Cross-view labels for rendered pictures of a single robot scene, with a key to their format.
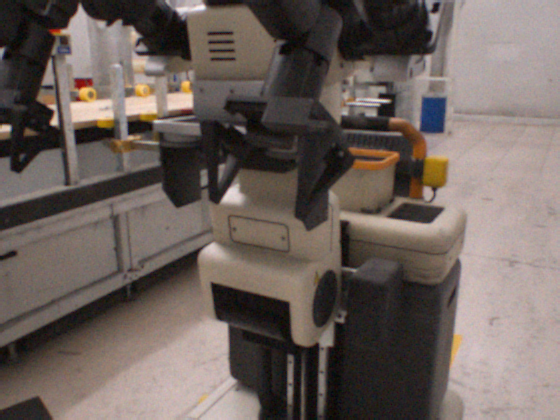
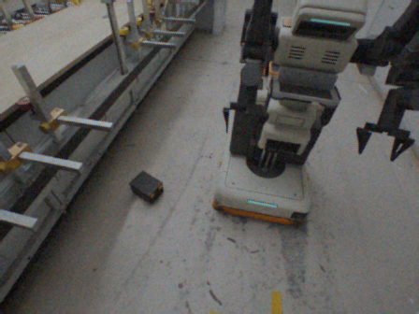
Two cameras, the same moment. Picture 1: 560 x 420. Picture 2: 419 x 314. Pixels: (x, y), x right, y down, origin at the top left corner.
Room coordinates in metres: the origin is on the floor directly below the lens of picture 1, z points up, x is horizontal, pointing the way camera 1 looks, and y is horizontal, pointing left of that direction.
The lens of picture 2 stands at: (0.18, 0.68, 1.48)
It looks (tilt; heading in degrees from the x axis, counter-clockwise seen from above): 47 degrees down; 341
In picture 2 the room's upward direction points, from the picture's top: 3 degrees clockwise
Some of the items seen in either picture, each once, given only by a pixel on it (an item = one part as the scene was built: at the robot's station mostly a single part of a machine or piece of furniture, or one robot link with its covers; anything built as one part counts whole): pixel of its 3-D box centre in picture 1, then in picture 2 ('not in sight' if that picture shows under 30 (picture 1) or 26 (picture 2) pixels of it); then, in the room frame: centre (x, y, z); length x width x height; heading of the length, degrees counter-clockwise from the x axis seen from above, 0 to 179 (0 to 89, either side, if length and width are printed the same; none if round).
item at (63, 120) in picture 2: not in sight; (70, 121); (1.17, 1.01, 0.81); 0.43 x 0.03 x 0.04; 61
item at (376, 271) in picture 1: (310, 305); (291, 136); (0.90, -0.07, 0.68); 0.28 x 0.27 x 0.25; 60
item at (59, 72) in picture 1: (64, 122); (117, 41); (1.82, 0.74, 0.93); 0.05 x 0.05 x 0.45; 61
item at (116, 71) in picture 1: (120, 127); (135, 35); (2.05, 0.61, 0.88); 0.04 x 0.04 x 0.48; 61
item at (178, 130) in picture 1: (245, 150); (300, 96); (0.83, 0.05, 0.99); 0.28 x 0.16 x 0.22; 60
